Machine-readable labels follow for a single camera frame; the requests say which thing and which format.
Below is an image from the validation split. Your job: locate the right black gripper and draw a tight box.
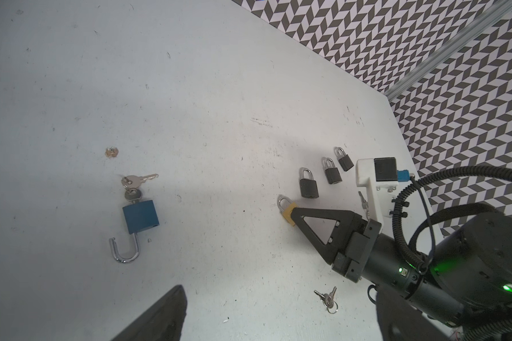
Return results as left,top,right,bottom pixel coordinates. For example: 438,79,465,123
290,207,382,283

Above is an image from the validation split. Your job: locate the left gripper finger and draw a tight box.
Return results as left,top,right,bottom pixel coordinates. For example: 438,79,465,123
113,285,188,341

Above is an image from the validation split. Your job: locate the brass padlock with keys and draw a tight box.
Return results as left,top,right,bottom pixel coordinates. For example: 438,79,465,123
277,195,297,226

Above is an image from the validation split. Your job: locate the black padlock top with keys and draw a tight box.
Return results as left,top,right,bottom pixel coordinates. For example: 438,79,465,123
334,147,354,172

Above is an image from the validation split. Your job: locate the blue padlock with keys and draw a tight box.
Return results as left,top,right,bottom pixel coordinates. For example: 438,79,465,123
109,173,159,264

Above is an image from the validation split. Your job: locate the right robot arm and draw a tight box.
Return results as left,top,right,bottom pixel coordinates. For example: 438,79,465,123
291,204,512,340

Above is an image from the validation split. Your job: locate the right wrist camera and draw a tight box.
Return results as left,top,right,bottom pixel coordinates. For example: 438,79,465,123
356,157,412,225

